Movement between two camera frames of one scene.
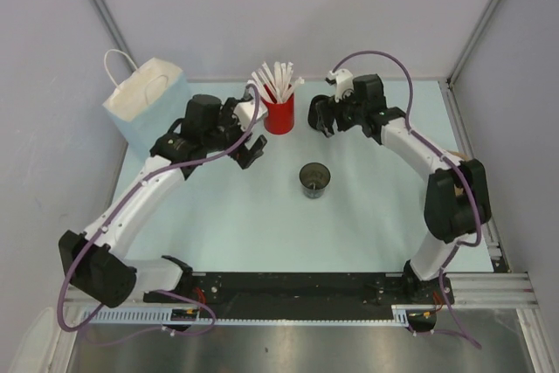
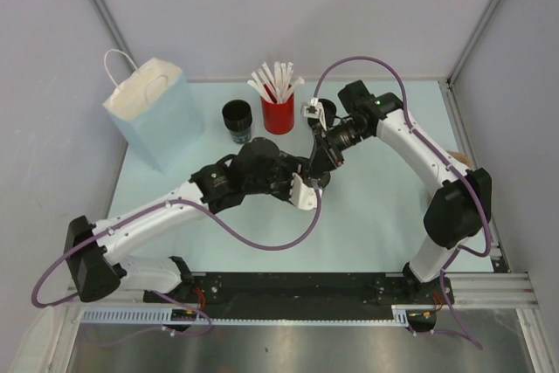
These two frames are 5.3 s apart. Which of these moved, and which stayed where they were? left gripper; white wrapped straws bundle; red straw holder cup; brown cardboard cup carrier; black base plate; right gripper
Moved: left gripper; right gripper
Stayed: white wrapped straws bundle; red straw holder cup; brown cardboard cup carrier; black base plate
